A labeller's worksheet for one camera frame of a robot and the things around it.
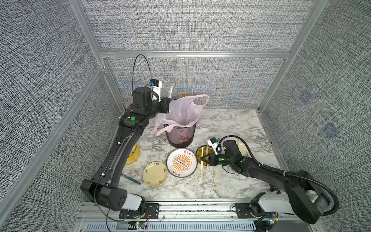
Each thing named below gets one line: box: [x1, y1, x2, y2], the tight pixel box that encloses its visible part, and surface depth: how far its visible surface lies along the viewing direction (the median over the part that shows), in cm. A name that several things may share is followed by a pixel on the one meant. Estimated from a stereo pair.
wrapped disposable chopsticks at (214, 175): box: [213, 166, 216, 188], surface depth 87 cm
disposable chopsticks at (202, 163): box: [199, 146, 204, 183], surface depth 81 cm
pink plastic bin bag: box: [154, 94, 210, 136], surface depth 88 cm
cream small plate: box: [142, 160, 169, 188], surface depth 88 cm
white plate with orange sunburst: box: [166, 147, 198, 178], surface depth 92 cm
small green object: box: [123, 174, 142, 185], surface depth 85 cm
